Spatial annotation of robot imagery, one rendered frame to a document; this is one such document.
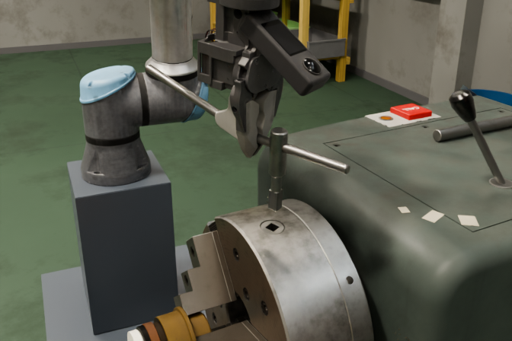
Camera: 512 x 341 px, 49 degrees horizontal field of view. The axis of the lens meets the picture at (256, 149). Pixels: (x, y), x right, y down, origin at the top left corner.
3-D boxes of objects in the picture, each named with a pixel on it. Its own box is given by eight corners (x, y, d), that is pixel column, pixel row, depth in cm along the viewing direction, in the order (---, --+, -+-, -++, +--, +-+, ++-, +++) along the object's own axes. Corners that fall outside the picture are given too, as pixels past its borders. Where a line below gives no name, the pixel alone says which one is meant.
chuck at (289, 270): (243, 313, 106) (250, 167, 92) (338, 457, 82) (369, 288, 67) (198, 328, 102) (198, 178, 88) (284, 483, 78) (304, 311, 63)
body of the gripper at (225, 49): (234, 71, 77) (236, -19, 71) (286, 87, 73) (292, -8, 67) (195, 86, 71) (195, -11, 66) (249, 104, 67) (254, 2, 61)
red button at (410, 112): (411, 111, 120) (412, 102, 119) (431, 119, 115) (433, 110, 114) (388, 116, 117) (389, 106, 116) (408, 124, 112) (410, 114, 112)
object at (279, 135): (286, 207, 76) (291, 129, 71) (276, 214, 74) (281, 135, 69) (273, 202, 77) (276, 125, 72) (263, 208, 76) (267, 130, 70)
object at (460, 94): (461, 116, 84) (465, 84, 82) (478, 122, 81) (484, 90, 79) (441, 120, 82) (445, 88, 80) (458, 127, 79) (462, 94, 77)
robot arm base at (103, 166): (78, 164, 131) (72, 123, 127) (143, 154, 136) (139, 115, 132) (85, 191, 118) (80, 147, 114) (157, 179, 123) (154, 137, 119)
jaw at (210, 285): (245, 296, 87) (224, 222, 90) (257, 293, 82) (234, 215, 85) (177, 318, 82) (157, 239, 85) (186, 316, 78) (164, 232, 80)
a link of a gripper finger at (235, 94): (249, 122, 73) (253, 57, 69) (260, 125, 72) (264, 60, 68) (226, 132, 70) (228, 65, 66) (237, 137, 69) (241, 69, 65)
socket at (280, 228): (287, 243, 79) (289, 226, 78) (273, 254, 77) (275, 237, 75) (268, 234, 81) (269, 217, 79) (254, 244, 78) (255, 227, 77)
